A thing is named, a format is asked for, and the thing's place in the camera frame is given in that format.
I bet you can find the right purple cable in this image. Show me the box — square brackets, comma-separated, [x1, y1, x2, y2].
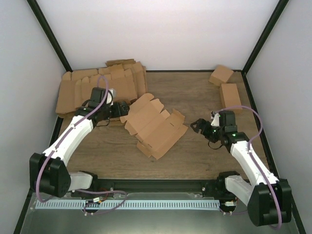
[215, 105, 283, 230]

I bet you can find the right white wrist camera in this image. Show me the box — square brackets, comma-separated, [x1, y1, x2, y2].
[211, 111, 220, 127]

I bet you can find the cardboard box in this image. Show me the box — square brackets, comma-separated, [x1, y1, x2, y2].
[219, 83, 241, 108]
[120, 93, 188, 159]
[209, 65, 234, 86]

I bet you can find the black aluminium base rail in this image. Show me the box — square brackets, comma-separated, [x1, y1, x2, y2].
[31, 179, 288, 195]

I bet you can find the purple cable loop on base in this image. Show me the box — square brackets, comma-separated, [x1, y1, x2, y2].
[83, 191, 129, 217]

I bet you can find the black frame post left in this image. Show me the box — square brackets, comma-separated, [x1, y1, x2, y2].
[27, 0, 73, 72]

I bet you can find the light blue slotted cable duct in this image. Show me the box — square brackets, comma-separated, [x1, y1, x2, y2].
[35, 200, 220, 211]

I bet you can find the stack of flat cardboard blanks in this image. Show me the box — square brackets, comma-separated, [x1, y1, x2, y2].
[55, 58, 150, 126]

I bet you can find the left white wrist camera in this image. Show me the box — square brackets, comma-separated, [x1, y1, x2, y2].
[106, 88, 116, 105]

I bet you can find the black frame post right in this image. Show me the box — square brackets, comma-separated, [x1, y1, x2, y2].
[242, 0, 290, 72]

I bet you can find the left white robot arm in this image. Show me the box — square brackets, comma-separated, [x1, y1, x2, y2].
[29, 87, 130, 197]

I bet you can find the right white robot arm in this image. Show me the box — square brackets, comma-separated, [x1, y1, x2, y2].
[191, 109, 292, 230]

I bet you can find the black frame post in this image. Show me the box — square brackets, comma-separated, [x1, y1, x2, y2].
[27, 0, 73, 72]
[242, 0, 290, 72]

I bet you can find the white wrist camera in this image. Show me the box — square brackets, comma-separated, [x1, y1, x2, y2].
[106, 88, 116, 105]
[211, 111, 220, 127]

